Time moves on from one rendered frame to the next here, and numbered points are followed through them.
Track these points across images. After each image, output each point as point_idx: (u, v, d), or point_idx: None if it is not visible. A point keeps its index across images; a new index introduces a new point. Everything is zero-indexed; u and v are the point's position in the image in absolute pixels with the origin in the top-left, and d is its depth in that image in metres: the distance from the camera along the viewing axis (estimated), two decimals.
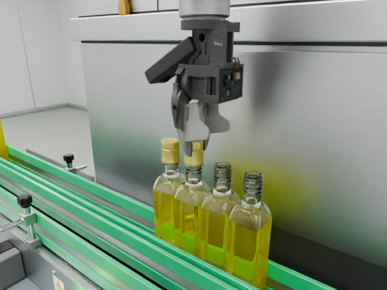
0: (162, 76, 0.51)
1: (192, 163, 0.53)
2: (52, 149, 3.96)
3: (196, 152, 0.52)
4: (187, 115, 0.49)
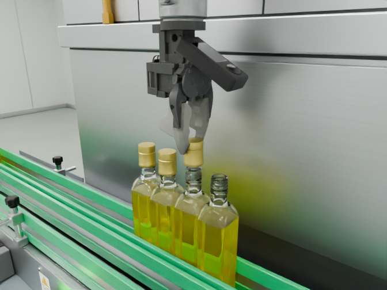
0: None
1: (166, 172, 0.57)
2: (49, 149, 4.00)
3: (169, 162, 0.56)
4: None
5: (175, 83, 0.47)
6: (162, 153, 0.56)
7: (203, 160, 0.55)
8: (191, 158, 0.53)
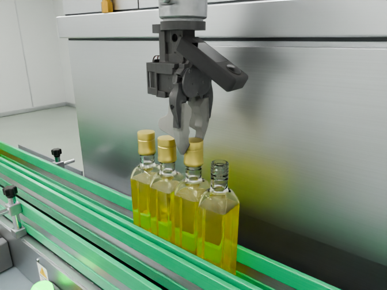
0: None
1: (165, 159, 0.56)
2: (49, 148, 3.99)
3: (168, 149, 0.55)
4: None
5: (175, 83, 0.47)
6: (161, 140, 0.55)
7: (203, 160, 0.55)
8: (191, 158, 0.53)
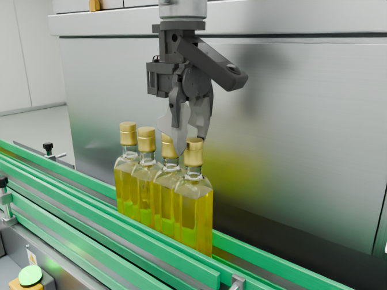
0: None
1: (145, 148, 0.60)
2: None
3: (147, 138, 0.59)
4: None
5: (176, 81, 0.47)
6: (140, 130, 0.59)
7: None
8: (167, 150, 0.56)
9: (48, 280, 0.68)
